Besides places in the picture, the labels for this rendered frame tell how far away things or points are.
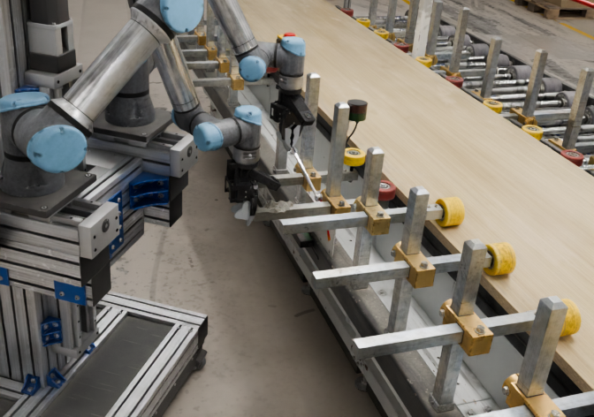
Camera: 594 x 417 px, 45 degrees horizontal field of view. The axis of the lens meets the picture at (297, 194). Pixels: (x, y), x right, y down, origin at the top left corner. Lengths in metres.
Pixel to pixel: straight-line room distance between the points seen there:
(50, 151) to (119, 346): 1.15
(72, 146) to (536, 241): 1.25
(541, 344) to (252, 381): 1.63
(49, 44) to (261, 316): 1.60
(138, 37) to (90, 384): 1.25
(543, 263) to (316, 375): 1.17
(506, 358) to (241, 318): 1.50
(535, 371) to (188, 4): 1.06
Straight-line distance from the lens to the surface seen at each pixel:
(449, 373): 1.69
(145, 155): 2.22
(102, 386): 2.50
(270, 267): 3.44
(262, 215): 2.12
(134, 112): 2.21
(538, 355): 1.38
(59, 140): 1.64
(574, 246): 2.12
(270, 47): 2.22
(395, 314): 1.87
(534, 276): 1.94
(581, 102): 2.92
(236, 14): 2.08
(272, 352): 2.94
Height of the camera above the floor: 1.87
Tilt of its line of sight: 27 degrees down
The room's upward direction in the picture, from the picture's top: 5 degrees clockwise
